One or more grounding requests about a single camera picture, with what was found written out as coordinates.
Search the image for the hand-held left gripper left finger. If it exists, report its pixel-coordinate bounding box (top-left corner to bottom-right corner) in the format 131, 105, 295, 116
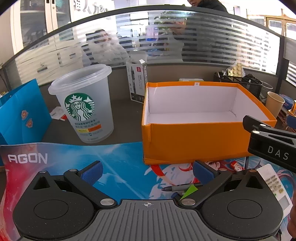
30, 161, 118, 209

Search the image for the white black pen box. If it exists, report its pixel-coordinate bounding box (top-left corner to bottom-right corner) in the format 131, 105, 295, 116
125, 50, 148, 102

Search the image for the clear plastic cup green logo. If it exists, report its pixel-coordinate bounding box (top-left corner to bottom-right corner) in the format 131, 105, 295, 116
48, 64, 114, 143

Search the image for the printed desk mat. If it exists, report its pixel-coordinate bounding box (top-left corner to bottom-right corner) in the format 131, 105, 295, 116
0, 141, 296, 241

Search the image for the striped glass partition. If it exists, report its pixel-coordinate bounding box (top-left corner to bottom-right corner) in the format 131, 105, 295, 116
2, 6, 284, 93

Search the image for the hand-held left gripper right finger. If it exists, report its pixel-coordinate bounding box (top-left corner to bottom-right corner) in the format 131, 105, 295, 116
178, 160, 270, 208

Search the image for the black marker pen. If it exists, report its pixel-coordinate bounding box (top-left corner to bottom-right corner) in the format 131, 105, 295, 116
162, 183, 204, 192

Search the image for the black mesh desk organizer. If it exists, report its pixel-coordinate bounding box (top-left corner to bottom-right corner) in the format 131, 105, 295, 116
213, 71, 263, 100

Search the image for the blue paper bag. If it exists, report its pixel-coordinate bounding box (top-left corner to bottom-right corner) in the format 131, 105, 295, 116
0, 78, 53, 147

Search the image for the white paper card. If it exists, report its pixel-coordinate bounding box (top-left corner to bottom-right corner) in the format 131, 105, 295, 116
50, 107, 67, 121

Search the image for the beige glass door cabinet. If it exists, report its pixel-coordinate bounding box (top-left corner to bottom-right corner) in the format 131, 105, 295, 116
10, 0, 74, 50

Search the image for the blue box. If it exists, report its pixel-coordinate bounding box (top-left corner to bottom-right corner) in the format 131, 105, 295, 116
279, 94, 295, 109

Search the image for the white calculator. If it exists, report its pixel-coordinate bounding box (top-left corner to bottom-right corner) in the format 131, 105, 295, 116
256, 163, 293, 216

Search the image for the blister pack of pills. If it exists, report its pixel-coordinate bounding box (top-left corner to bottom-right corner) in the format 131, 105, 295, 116
225, 62, 246, 78

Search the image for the wall lettering sign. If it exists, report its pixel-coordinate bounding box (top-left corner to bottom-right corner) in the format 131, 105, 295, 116
73, 0, 109, 12

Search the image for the brown paper cup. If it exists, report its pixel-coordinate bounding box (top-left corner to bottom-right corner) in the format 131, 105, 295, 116
265, 91, 285, 118

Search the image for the orange cardboard box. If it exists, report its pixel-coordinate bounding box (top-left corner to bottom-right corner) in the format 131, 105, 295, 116
141, 82, 277, 165

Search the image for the green tube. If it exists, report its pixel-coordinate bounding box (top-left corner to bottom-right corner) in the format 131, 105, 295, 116
179, 185, 199, 201

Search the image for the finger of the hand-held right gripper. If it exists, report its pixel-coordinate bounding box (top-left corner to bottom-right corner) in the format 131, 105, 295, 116
243, 115, 296, 145

